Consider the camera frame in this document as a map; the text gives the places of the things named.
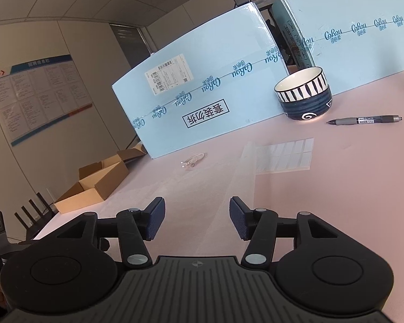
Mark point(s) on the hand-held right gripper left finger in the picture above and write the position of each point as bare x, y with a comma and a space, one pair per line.
156, 217

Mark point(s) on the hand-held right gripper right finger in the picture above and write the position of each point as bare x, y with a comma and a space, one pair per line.
239, 217

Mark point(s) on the black router with antennas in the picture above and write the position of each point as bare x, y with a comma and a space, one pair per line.
37, 222

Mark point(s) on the clear sticker sheet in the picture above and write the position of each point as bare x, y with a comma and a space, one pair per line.
279, 156

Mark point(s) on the open brown cardboard box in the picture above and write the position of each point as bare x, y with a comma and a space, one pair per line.
87, 188

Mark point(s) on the light blue carton white label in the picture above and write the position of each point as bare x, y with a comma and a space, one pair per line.
205, 107

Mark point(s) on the dark blue patterned bowl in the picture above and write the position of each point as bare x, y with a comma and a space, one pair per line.
306, 109

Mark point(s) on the white black-striped bowl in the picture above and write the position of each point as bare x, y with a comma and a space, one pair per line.
303, 87

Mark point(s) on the grey ballpoint pen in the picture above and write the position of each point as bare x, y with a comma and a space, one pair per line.
363, 120

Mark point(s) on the light blue carton dark side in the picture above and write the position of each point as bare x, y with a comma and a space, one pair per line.
357, 57

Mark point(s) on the wall poster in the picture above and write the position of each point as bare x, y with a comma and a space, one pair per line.
37, 101

